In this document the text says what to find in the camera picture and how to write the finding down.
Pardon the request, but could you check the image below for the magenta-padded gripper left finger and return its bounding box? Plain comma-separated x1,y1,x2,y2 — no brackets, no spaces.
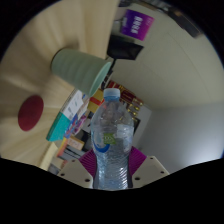
57,148,99,189

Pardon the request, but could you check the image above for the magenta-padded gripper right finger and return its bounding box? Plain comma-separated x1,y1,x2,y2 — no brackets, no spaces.
126,146,170,189

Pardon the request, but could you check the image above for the clear plastic water bottle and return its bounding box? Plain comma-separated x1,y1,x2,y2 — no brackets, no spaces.
90,87,135,191

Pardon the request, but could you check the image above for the pale yellow notebook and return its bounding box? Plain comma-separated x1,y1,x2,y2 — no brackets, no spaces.
39,141,59,171

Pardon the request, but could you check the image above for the teal book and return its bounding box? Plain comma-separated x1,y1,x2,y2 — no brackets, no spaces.
45,111,73,143

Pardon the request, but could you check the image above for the blue colourful book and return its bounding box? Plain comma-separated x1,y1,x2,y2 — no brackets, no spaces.
64,113,89,139

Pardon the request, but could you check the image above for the white booklet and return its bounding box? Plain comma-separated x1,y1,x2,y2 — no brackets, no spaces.
63,89,89,121

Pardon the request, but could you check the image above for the wooden shelf unit with trophies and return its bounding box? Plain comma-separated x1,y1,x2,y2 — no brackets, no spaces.
106,79,145,134

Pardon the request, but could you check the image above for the flat round red coaster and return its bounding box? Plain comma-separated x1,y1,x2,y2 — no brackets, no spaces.
17,94,45,132

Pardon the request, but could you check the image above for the yellow gift box red ribbon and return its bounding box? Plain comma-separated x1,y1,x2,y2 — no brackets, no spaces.
87,89,105,114

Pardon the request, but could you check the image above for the light green cup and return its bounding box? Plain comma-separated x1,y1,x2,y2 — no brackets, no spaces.
50,48,113,98

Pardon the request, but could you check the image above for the black office chair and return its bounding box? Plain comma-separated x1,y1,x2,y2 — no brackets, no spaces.
106,33,145,62

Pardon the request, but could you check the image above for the purple sign board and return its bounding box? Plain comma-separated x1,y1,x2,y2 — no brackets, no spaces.
120,9,155,42

